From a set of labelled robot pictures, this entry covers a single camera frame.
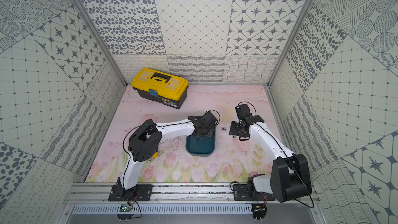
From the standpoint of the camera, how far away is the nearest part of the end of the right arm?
1.99 ft

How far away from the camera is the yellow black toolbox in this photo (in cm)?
97

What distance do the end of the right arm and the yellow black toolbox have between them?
1.32 feet
